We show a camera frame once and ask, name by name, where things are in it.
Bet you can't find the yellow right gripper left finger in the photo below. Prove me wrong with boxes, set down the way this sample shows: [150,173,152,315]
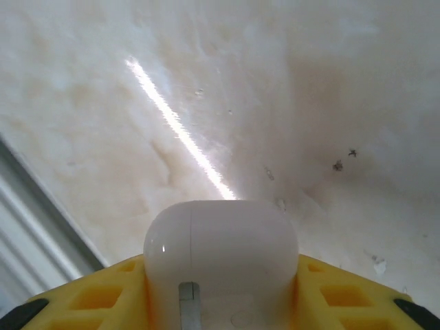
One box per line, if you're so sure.
[0,254,153,330]

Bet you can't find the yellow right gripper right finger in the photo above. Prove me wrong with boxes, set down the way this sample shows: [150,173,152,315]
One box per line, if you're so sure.
[291,253,440,330]

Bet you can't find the aluminium mounting rail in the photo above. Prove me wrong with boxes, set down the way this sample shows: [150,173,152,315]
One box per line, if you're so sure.
[0,133,108,312]

